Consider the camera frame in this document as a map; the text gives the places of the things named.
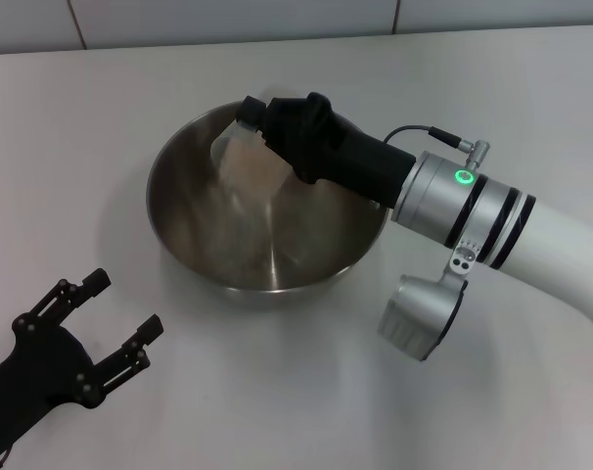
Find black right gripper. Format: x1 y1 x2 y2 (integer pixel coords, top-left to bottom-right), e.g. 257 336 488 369
236 91 418 210

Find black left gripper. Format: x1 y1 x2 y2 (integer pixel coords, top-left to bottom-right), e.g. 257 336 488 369
0 267 166 461

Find clear plastic measuring cup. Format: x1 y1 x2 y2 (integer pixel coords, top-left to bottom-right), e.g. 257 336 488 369
208 117 297 197

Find stainless steel mixing bowl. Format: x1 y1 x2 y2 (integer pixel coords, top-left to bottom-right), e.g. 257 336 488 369
145 96 393 310

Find white backdrop board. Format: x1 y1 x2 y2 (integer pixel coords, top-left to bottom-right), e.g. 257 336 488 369
0 0 88 57
393 0 593 37
67 0 400 51

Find silver connector plug with cable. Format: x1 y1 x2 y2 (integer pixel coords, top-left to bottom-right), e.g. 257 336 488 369
383 124 492 170

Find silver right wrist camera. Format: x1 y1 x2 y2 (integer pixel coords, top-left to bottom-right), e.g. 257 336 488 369
377 238 482 363

